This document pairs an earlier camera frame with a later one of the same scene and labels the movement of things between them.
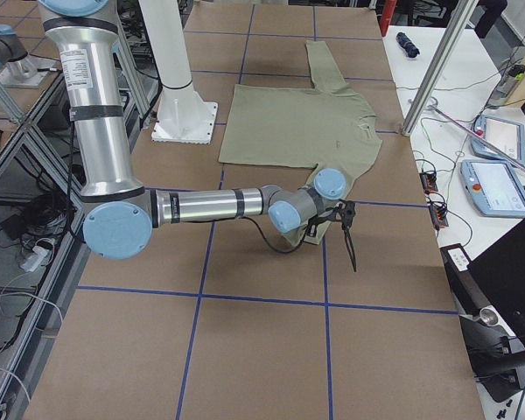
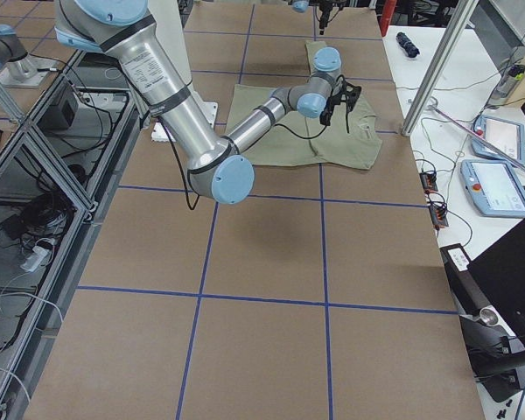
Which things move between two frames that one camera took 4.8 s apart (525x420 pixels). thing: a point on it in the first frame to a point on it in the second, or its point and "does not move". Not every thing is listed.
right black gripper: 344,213 to 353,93
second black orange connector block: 438,214 does not move
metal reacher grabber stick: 433,104 does not move
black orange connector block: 429,181 does not move
